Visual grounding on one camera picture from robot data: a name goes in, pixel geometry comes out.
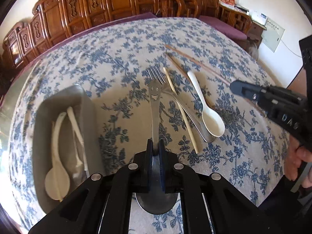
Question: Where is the cream handled small fork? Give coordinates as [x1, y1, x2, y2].
[67, 106, 85, 170]

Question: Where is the purple armchair cushion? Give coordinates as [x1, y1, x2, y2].
[198, 15, 247, 41]

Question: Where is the cream chopstick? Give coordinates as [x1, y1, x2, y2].
[163, 67, 199, 154]
[51, 121, 62, 202]

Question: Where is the cream plastic spoon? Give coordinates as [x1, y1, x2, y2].
[187, 71, 225, 137]

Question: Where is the white plastic bag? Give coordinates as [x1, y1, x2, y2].
[245, 40, 259, 61]

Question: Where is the wooden side table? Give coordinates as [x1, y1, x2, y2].
[246, 20, 267, 48]

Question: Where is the red card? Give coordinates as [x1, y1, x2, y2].
[219, 0, 235, 8]

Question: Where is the large cream ladle spoon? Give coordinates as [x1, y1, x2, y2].
[44, 112, 70, 201]

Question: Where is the white wall electrical panel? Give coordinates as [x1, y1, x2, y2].
[261, 18, 285, 52]

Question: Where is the white router box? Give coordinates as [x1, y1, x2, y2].
[250, 11, 268, 26]

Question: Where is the person's right hand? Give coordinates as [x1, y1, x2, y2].
[284, 135, 312, 181]

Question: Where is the smiley steel spork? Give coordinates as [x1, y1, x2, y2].
[136, 66, 177, 215]

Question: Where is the long carved wooden sofa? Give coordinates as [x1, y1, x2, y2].
[1, 0, 201, 71]

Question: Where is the carved wooden armchair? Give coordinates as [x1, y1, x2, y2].
[182, 0, 252, 34]

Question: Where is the blue floral tablecloth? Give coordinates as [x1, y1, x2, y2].
[9, 18, 288, 229]

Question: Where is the steel fork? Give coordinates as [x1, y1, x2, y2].
[162, 84, 215, 143]

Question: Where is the grey metal tray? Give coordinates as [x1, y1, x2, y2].
[32, 85, 105, 213]

